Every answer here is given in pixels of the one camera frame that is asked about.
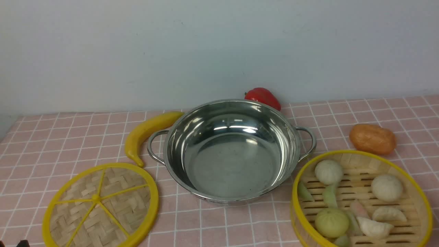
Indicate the yellow woven steamer lid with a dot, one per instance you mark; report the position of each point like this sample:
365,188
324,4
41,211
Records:
110,205

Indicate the yellow bamboo steamer basket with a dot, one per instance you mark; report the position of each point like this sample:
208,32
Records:
360,168

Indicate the stainless steel pot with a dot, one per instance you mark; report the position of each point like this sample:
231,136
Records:
231,151

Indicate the red toy bell pepper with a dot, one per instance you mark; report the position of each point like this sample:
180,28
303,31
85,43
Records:
262,95

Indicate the yellow toy banana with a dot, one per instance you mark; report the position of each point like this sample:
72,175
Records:
144,130

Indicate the green dumpling left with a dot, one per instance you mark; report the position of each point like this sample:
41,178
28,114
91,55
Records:
303,193

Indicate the green dumpling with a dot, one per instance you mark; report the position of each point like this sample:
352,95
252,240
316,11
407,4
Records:
329,195
342,241
303,193

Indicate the white bun upper left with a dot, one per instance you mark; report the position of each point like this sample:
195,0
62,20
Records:
328,172

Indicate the white bun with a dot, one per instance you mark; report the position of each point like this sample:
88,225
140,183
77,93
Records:
328,172
387,188

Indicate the green dumpling centre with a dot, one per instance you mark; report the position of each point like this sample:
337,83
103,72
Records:
329,195

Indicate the green bun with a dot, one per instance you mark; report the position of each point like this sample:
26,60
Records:
331,222

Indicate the orange toy potato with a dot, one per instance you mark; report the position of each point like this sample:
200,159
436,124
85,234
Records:
373,139

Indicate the pink dumpling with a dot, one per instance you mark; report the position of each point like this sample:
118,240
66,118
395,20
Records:
358,209

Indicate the green dumpling bottom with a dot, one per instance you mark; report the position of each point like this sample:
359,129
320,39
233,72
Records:
342,241

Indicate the white bun right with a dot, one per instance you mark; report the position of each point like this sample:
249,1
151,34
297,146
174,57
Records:
387,188

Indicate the white dumpling upper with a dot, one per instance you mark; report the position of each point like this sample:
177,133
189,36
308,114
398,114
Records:
387,213

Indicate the white dumpling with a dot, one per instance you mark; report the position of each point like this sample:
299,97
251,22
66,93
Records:
374,229
387,213

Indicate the white dumpling lower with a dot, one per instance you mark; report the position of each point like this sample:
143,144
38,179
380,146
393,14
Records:
374,229

